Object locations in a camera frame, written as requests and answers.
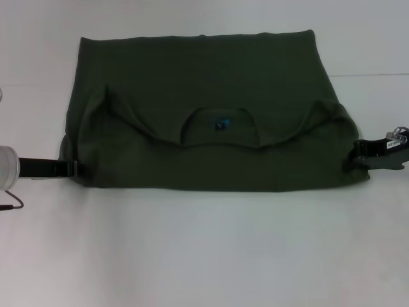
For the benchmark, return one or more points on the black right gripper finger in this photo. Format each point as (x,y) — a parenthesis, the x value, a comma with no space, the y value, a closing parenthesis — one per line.
(351,161)

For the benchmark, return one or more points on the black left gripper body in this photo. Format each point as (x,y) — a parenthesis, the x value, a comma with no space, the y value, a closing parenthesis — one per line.
(44,168)

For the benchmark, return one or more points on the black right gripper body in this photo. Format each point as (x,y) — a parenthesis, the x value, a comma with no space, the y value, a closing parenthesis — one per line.
(380,155)

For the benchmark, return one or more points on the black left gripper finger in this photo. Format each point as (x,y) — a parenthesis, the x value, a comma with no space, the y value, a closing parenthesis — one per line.
(84,169)

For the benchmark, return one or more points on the white number sticker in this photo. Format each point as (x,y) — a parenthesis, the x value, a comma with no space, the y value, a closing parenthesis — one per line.
(393,143)

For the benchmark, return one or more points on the dark green FREE t-shirt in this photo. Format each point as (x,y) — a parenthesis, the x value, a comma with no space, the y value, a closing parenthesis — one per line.
(207,144)

